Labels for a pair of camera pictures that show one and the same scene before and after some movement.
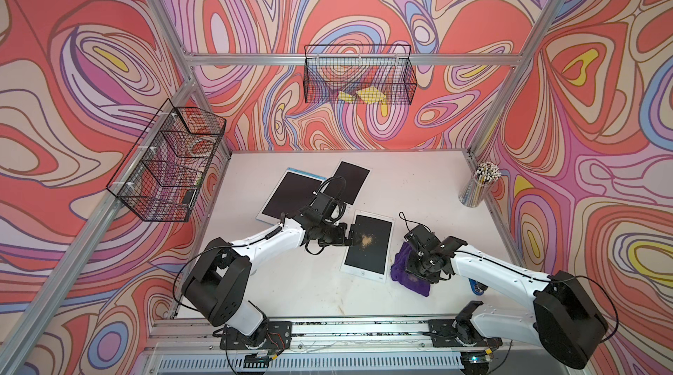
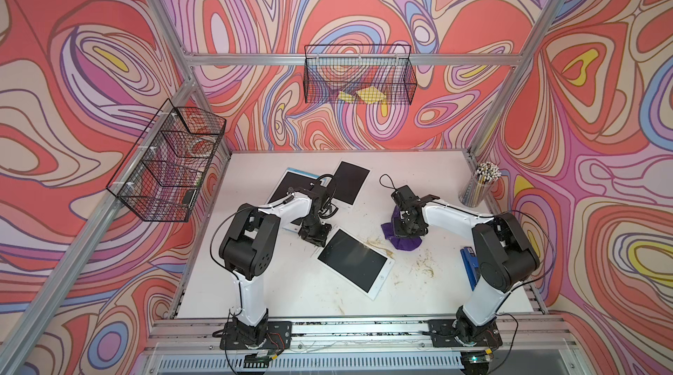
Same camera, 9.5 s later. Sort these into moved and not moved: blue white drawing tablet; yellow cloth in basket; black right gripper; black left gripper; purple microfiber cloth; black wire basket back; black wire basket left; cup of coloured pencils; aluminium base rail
Moved: black right gripper; black left gripper; purple microfiber cloth
Not moved: black wire basket back; cup of coloured pencils; black wire basket left; yellow cloth in basket; aluminium base rail; blue white drawing tablet
